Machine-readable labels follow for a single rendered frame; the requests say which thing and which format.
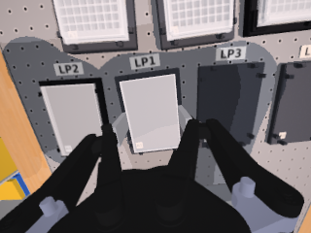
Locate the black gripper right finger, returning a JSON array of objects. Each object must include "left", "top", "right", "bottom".
[{"left": 154, "top": 105, "right": 304, "bottom": 233}]

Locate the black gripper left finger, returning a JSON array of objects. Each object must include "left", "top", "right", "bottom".
[{"left": 0, "top": 113, "right": 129, "bottom": 233}]

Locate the grey operator panel with coloured buttons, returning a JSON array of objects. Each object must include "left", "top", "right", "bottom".
[{"left": 204, "top": 184, "right": 233, "bottom": 207}]

